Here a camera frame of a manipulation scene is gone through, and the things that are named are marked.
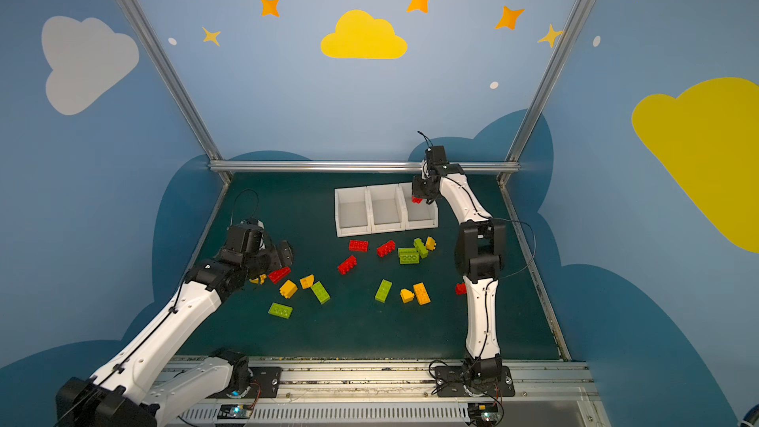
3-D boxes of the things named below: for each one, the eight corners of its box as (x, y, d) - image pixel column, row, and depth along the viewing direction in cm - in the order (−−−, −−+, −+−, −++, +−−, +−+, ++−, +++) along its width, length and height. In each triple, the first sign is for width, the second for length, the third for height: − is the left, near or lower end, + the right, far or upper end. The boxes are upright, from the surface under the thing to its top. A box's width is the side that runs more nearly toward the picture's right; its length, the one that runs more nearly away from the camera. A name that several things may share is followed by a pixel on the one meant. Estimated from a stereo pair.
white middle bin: (369, 234, 104) (369, 224, 100) (367, 193, 117) (366, 183, 112) (405, 231, 105) (407, 222, 101) (399, 191, 117) (400, 181, 113)
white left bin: (336, 237, 104) (334, 228, 99) (336, 197, 115) (334, 188, 111) (371, 234, 105) (371, 225, 100) (368, 195, 116) (367, 185, 112)
